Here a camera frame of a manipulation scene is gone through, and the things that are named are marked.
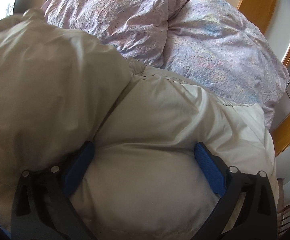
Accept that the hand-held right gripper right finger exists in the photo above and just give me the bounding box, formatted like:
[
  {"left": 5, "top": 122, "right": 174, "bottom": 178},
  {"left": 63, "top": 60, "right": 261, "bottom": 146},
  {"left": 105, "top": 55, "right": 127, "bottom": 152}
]
[{"left": 194, "top": 142, "right": 279, "bottom": 240}]

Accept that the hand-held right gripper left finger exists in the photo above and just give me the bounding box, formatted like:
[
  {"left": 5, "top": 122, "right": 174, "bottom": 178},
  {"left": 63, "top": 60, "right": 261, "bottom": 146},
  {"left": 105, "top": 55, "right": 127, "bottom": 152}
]
[{"left": 10, "top": 141, "right": 98, "bottom": 240}]

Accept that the white puffer jacket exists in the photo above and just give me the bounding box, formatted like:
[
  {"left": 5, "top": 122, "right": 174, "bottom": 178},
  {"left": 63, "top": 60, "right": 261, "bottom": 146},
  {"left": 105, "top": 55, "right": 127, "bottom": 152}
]
[{"left": 0, "top": 8, "right": 280, "bottom": 240}]

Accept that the purple floral duvet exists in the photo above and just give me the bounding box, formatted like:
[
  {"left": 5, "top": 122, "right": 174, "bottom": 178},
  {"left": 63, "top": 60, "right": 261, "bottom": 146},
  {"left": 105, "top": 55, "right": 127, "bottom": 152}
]
[{"left": 41, "top": 0, "right": 290, "bottom": 131}]

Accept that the frosted glass sliding door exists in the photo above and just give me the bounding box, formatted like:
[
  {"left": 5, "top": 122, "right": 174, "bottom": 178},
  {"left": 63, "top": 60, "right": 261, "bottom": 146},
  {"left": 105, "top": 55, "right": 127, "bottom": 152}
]
[{"left": 263, "top": 0, "right": 290, "bottom": 109}]

